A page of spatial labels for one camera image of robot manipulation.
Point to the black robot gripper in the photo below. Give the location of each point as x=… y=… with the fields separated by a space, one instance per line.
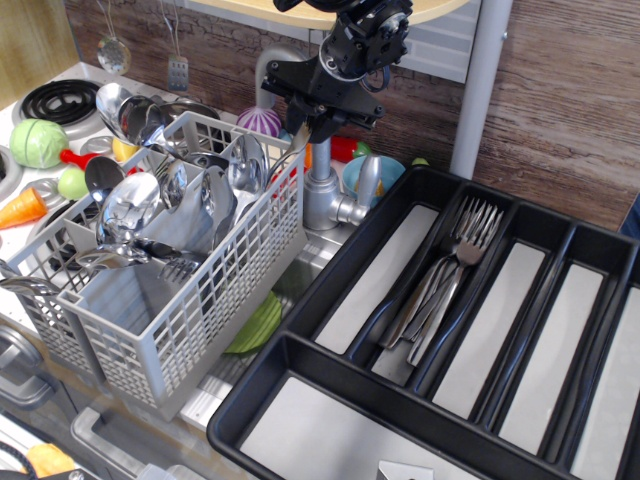
x=329 y=90

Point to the silver fork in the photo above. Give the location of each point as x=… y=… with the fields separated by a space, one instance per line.
x=297 y=145

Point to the grey plastic cutlery basket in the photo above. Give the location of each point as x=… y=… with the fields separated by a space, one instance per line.
x=148 y=337

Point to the silver fork low in basket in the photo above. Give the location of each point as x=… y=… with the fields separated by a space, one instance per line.
x=179 y=265

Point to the pile of forks in tray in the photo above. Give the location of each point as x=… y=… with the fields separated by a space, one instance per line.
x=475 y=224

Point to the black cutlery tray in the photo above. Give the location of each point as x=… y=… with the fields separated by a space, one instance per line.
x=533 y=373

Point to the red toy pepper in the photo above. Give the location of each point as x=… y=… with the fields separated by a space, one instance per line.
x=345 y=149

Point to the purple toy onion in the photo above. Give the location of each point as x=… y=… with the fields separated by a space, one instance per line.
x=261 y=120

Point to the silver spoon middle compartment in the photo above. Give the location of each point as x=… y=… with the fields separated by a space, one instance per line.
x=246 y=166

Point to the silver toy faucet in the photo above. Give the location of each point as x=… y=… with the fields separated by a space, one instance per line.
x=325 y=204

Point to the light blue toy bowl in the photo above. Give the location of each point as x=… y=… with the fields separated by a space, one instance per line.
x=392 y=170

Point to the hanging small spatula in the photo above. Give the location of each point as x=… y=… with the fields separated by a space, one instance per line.
x=178 y=65

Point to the wooden round shelf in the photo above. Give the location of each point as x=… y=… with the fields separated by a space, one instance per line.
x=304 y=16

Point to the large silver spoon back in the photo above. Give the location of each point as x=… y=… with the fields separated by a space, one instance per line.
x=122 y=112

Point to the large silver spoon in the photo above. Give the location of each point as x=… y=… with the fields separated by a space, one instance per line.
x=122 y=112
x=128 y=208

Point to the large silver spoon front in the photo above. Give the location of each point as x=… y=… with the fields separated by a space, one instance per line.
x=128 y=208

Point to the hanging slotted spoon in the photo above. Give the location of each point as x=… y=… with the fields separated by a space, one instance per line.
x=113 y=55

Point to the green toy leaf plate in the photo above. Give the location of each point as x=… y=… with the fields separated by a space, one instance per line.
x=259 y=327

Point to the grey metal pole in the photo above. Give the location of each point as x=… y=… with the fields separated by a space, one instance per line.
x=491 y=34

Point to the black coil stove burner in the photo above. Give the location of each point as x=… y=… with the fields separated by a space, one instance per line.
x=64 y=102

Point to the green toy apple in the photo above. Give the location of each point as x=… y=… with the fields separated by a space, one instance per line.
x=72 y=184

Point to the green toy cabbage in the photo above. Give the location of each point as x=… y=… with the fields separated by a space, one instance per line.
x=37 y=143

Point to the orange toy carrot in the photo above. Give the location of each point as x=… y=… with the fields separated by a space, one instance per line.
x=26 y=207

